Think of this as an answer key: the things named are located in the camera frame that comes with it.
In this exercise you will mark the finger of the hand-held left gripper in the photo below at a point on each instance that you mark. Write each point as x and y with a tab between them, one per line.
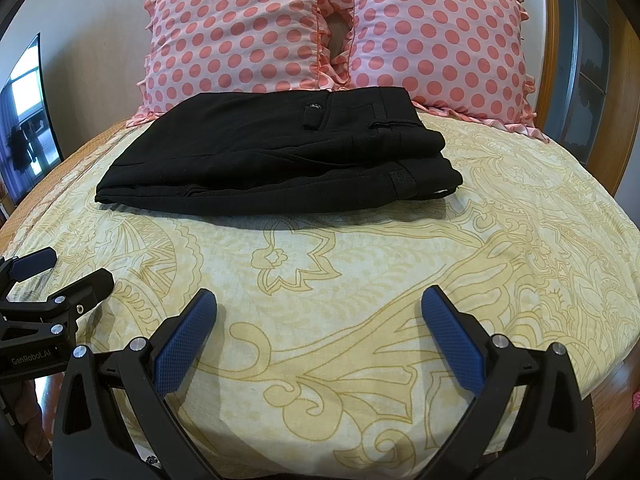
90	290
30	265

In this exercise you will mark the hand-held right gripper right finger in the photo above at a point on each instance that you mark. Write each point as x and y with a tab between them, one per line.
452	340

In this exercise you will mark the flat screen television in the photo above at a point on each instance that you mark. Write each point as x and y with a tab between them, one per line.
25	125

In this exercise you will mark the person's left hand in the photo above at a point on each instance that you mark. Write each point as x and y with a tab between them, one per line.
32	425

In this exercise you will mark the wooden headboard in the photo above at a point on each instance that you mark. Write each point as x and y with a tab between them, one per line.
550	35

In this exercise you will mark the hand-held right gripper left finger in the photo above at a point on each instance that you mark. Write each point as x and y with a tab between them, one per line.
185	340

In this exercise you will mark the yellow patterned bed sheet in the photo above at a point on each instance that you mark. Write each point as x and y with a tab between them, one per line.
350	285

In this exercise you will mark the pink polka dot pillow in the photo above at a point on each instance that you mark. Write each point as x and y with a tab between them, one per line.
235	35
435	40

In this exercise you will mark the grey wardrobe door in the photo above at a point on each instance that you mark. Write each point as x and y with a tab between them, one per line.
595	60

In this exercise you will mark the black pants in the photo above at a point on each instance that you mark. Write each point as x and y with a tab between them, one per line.
250	170

